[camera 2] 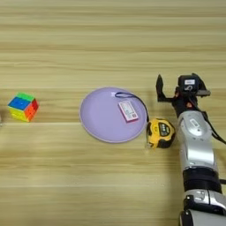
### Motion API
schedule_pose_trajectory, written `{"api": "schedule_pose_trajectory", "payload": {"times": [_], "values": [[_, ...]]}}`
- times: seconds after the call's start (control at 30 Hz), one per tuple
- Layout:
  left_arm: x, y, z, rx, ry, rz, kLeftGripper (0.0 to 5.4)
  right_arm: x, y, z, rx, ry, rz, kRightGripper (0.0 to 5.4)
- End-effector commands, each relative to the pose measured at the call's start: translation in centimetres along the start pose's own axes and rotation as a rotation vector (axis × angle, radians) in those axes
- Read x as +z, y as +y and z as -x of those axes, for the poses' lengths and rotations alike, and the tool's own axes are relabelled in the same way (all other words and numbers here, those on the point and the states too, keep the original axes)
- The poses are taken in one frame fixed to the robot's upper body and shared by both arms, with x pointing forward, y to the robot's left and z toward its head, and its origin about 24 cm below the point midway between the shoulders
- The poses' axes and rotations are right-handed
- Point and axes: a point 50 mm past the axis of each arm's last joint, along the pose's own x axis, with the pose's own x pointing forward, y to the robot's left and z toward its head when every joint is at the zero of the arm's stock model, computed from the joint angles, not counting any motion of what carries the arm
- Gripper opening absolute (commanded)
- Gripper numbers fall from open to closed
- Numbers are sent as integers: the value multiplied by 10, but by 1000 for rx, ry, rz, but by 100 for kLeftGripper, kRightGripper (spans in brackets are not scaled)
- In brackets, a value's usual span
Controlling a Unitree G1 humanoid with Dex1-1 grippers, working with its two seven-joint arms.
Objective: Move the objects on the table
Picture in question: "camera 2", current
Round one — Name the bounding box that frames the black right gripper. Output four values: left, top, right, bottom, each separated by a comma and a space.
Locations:
155, 72, 211, 117

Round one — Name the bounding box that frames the black tape measure wrist strap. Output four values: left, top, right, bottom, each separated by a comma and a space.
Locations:
114, 92, 150, 123

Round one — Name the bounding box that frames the yellow black tape measure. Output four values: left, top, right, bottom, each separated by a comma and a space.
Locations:
146, 117, 177, 149

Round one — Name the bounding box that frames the purple round plate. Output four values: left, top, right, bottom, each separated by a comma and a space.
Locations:
79, 87, 148, 144

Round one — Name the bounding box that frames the multicolour puzzle cube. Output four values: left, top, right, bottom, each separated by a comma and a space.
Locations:
7, 92, 40, 123

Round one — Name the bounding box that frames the black labelled box right gripper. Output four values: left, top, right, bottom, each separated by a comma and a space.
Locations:
177, 74, 201, 94

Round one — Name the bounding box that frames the small pink white card box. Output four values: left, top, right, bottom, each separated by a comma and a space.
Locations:
117, 100, 139, 124

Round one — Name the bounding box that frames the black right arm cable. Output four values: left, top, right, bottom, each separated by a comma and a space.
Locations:
201, 109, 226, 146

